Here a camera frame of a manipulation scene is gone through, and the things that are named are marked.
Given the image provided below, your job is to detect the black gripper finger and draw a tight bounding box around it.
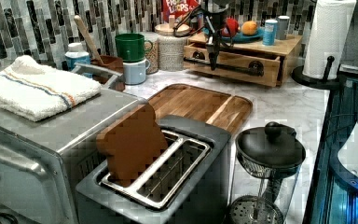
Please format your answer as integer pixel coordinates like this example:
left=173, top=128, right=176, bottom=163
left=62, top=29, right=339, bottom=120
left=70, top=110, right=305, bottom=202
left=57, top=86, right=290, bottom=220
left=206, top=44, right=219, bottom=71

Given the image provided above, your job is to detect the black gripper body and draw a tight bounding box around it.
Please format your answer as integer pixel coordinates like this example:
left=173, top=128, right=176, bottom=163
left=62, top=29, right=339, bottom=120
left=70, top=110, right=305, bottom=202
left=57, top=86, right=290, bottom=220
left=201, top=0, right=230, bottom=46

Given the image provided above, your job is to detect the wooden drawer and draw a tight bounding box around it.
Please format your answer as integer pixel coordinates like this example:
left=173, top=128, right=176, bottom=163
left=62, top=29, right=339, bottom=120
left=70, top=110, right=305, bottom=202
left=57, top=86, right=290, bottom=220
left=184, top=43, right=281, bottom=87

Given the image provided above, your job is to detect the wooden drawer cabinet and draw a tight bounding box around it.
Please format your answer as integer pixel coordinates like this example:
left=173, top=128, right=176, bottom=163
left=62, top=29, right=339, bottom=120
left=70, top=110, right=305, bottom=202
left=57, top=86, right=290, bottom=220
left=186, top=33, right=302, bottom=87

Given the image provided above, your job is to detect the red apple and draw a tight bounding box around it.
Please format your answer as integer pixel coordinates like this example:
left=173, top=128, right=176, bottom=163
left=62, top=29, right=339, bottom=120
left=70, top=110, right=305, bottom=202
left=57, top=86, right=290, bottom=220
left=221, top=18, right=239, bottom=37

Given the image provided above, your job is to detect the blue round plate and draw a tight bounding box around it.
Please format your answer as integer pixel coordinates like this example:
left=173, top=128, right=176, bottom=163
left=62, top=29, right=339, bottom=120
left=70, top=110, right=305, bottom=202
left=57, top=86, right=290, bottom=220
left=202, top=27, right=266, bottom=44

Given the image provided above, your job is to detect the orange fruit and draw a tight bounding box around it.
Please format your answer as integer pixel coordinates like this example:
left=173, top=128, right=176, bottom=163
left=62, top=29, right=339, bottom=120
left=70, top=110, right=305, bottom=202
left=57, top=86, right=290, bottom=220
left=241, top=21, right=257, bottom=35

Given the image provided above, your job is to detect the Froot Loops cereal box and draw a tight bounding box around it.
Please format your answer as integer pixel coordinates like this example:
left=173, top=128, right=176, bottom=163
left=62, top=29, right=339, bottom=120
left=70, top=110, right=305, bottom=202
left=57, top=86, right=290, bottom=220
left=161, top=0, right=200, bottom=21

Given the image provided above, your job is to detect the speckled jar wooden lid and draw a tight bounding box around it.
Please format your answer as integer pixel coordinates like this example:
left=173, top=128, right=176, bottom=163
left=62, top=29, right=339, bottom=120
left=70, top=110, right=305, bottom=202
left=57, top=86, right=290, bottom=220
left=155, top=15, right=186, bottom=72

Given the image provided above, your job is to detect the blue salt shaker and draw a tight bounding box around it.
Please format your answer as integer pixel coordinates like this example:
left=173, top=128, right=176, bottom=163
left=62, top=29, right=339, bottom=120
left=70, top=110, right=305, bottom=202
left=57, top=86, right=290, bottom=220
left=263, top=20, right=278, bottom=46

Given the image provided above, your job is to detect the wooden cutting board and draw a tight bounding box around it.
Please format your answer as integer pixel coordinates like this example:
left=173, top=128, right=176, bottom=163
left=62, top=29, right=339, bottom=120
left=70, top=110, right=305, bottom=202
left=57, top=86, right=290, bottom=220
left=148, top=84, right=253, bottom=134

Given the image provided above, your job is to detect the grey pepper shaker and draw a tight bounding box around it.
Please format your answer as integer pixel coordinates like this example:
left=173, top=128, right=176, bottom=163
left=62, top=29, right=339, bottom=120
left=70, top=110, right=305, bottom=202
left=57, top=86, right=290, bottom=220
left=276, top=15, right=290, bottom=40

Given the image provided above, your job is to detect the light blue mug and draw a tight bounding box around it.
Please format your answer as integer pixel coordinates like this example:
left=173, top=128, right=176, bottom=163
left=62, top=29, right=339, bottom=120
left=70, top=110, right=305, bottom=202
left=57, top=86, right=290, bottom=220
left=123, top=59, right=150, bottom=85

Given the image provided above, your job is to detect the green mug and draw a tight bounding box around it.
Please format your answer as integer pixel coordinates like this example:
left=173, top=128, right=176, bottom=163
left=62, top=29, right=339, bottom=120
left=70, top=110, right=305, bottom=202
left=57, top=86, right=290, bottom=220
left=115, top=33, right=152, bottom=63

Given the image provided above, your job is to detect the brown utensil holder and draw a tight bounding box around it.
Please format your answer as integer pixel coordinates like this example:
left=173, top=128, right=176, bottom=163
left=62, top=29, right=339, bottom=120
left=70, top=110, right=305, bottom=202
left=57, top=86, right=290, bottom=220
left=91, top=55, right=125, bottom=91

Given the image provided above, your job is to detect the white paper towel roll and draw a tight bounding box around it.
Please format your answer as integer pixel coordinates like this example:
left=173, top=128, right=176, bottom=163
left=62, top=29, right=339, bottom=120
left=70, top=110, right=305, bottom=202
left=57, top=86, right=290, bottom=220
left=303, top=0, right=356, bottom=79

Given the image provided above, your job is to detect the brown toast slice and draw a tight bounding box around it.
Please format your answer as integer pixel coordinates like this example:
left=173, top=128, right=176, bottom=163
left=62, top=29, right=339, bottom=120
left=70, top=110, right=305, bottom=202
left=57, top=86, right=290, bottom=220
left=96, top=104, right=168, bottom=188

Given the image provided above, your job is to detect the glass french press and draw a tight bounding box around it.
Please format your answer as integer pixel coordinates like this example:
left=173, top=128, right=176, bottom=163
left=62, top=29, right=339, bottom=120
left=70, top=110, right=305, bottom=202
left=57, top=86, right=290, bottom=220
left=227, top=121, right=306, bottom=224

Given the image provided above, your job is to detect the black paper towel holder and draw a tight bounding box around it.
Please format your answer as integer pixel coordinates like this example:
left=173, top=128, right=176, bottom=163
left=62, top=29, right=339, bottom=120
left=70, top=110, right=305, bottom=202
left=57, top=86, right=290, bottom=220
left=291, top=56, right=345, bottom=91

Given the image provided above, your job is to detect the black two-slot toaster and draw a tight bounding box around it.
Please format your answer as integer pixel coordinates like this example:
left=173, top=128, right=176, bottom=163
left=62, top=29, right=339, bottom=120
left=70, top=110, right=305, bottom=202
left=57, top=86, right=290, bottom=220
left=76, top=115, right=231, bottom=224

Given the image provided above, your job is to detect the wooden spoon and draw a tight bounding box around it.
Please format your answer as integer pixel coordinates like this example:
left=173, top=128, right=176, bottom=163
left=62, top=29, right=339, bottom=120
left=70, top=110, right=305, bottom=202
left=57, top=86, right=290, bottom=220
left=74, top=15, right=103, bottom=63

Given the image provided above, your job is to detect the blue white bottle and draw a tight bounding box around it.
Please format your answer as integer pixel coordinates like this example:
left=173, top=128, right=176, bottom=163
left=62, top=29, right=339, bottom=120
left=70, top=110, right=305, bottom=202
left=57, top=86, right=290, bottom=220
left=64, top=42, right=90, bottom=71

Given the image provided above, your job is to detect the white striped folded towel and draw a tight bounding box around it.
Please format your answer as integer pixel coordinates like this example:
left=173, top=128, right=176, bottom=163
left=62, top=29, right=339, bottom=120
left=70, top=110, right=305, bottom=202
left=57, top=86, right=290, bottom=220
left=0, top=55, right=102, bottom=121

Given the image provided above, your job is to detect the silver toaster oven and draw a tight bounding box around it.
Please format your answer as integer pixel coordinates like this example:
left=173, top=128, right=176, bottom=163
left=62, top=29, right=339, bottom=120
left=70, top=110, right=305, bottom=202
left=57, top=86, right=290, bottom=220
left=0, top=73, right=145, bottom=224

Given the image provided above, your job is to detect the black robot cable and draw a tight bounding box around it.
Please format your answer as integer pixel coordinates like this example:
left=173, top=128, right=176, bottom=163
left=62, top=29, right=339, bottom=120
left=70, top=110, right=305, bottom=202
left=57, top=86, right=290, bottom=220
left=172, top=4, right=235, bottom=52

